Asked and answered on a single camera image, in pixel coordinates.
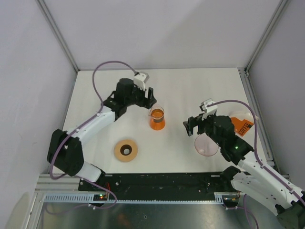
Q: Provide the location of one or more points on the orange coffee filter packet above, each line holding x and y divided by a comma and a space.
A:
241, 127

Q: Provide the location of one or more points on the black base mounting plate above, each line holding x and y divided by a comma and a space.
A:
167, 186

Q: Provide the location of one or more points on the aluminium frame post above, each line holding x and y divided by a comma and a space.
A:
272, 24
57, 33

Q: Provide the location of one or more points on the white paper coffee filter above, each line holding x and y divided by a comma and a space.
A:
243, 115

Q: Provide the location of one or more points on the left aluminium frame post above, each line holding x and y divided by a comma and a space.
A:
57, 33

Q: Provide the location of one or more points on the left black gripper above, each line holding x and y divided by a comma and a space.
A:
145, 102

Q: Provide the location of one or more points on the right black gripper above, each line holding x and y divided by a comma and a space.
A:
196, 121

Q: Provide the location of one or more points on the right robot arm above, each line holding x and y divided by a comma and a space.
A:
251, 175

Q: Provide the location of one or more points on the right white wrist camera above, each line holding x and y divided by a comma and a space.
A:
208, 108

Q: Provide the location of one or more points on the clear glass dripper cone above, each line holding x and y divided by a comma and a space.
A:
205, 146

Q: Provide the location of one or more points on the grey slotted cable duct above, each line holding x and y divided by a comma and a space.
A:
98, 198

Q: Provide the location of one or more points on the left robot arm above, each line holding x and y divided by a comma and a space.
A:
66, 147

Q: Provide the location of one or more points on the front aluminium frame beam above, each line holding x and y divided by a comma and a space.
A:
46, 183

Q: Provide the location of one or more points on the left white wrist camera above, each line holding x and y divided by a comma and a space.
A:
140, 80

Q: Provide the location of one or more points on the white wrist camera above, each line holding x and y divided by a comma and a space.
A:
208, 108
140, 80

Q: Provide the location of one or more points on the orange glass carafe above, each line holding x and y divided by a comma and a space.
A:
156, 115

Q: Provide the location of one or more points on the right aluminium frame post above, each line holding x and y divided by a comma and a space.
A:
272, 24

